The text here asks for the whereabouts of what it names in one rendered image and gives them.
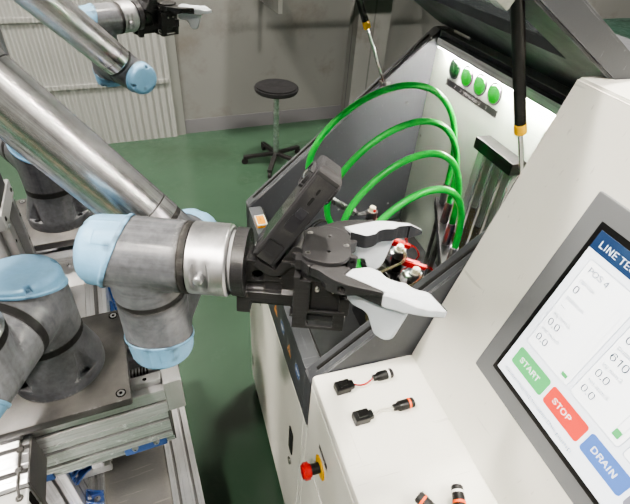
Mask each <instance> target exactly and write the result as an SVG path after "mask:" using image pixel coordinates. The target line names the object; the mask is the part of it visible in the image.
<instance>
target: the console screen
mask: <svg viewBox="0 0 630 504"><path fill-rule="evenodd" d="M476 365H477V366H478V368H479V369H480V371H481V372H482V374H483V375H484V376H485V378H486V379H487V381H488V382H489V384H490V385H491V386H492V388H493V389H494V391H495V392H496V394H497V395H498V396H499V398H500V399H501V401H502V402H503V404H504V405H505V407H506V408H507V409H508V411H509V412H510V414H511V415H512V417H513V418H514V419H515V421H516V422H517V424H518V425H519V427H520V428H521V429H522V431H523V432H524V434H525V435H526V437H527V438H528V440H529V441H530V442H531V444H532V445H533V447H534V448H535V450H536V451H537V452H538V454H539V455H540V457H541V458H542V460H543V461H544V462H545V464H546V465H547V467H548V468H549V470H550V471H551V473H552V474H553V475H554V477H555V478H556V480H557V481H558V483H559V484H560V485H561V487H562V488H563V490H564V491H565V493H566V494H567V495H568V497H569V498H570V500H571V501H572V503H573V504H630V209H628V208H627V207H625V206H624V205H622V204H621V203H620V202H618V201H617V200H615V199H614V198H612V197H611V196H609V195H608V194H606V193H605V192H603V191H600V192H599V193H598V194H597V196H596V197H595V199H594V200H593V201H592V203H591V204H590V205H589V207H588V208H587V210H586V211H585V212H584V214H583V215H582V216H581V218H580V219H579V221H578V222H577V223H576V225H575V226H574V228H573V229H572V230H571V232H570V233H569V234H568V236H567V237H566V239H565V240H564V241H563V243H562V244H561V245H560V247H559V248H558V250H557V251H556V252H555V254H554V255H553V256H552V258H551V259H550V261H549V262H548V263H547V265H546V266H545V267H544V269H543V270H542V272H541V273H540V274H539V276H538V277H537V278H536V280H535V281H534V283H533V284H532V285H531V287H530V288H529V290H528V291H527V292H526V294H525V295H524V296H523V298H522V299H521V301H520V302H519V303H518V305H517V306H516V307H515V309H514V310H513V312H512V313H511V314H510V316H509V317H508V318H507V320H506V321H505V323H504V324H503V325H502V327H501V328H500V329H499V331H498V332H497V334H496V335H495V336H494V338H493V339H492V340H491V342H490V343H489V345H488V346H487V347H486V349H485V350H484V352H483V353H482V354H481V356H480V357H479V358H478V360H477V361H476Z"/></svg>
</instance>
